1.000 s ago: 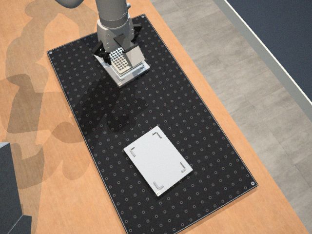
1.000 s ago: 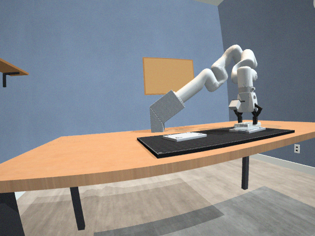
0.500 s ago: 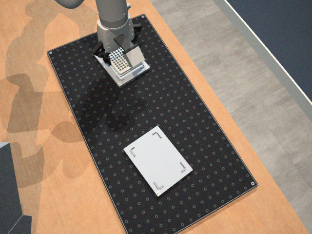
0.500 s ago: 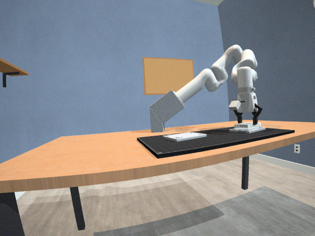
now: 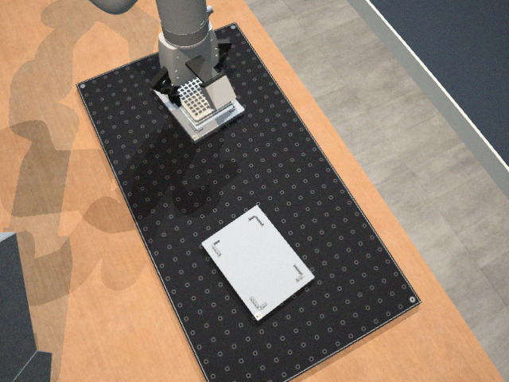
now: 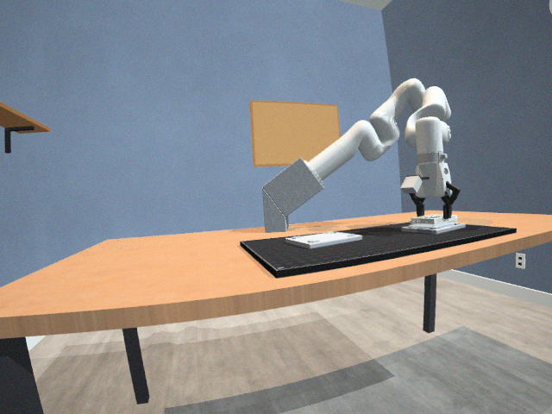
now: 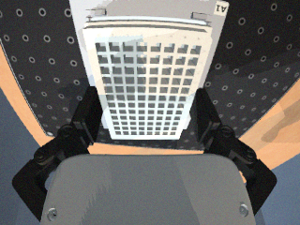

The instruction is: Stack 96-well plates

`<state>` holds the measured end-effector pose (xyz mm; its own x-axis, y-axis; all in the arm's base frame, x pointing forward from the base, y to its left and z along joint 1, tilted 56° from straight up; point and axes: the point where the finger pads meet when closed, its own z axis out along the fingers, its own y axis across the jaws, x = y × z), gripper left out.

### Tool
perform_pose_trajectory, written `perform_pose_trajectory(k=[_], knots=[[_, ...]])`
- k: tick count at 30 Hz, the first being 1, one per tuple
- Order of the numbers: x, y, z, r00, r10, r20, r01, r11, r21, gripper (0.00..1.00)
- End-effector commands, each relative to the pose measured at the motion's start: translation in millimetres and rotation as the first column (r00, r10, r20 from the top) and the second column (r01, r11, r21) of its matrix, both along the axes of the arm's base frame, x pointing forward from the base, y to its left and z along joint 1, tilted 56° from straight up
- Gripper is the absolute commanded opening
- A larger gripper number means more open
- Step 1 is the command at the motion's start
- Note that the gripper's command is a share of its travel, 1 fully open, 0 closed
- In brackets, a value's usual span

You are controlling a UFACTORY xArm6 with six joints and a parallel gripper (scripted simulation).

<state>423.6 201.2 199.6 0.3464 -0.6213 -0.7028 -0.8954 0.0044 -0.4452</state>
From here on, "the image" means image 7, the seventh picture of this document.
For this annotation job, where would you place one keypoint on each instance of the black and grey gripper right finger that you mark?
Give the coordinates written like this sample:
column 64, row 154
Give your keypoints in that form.
column 220, row 140

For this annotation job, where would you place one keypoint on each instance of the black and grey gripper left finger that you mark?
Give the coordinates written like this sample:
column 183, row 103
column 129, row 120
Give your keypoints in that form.
column 29, row 181

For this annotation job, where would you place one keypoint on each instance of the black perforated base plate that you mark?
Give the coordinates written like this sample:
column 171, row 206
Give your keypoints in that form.
column 256, row 62

